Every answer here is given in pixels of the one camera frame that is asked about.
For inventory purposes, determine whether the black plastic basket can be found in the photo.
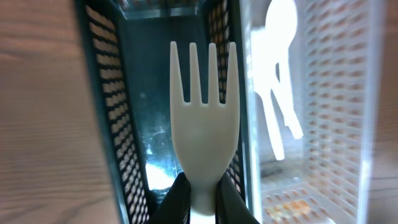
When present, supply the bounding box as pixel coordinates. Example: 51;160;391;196
74;0;245;223

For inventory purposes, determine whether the white plastic fork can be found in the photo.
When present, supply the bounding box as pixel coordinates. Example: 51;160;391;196
170;41;240;217

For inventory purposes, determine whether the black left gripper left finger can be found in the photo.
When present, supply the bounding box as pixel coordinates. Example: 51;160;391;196
147;172;191;224

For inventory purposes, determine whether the clear plastic basket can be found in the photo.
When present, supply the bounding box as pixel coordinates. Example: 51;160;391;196
240;0;386;223

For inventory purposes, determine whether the white plastic spoon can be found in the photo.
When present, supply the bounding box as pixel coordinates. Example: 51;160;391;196
265;0;303;139
251;28;285;161

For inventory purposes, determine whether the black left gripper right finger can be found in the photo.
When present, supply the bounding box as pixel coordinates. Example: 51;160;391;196
215;172;259;224

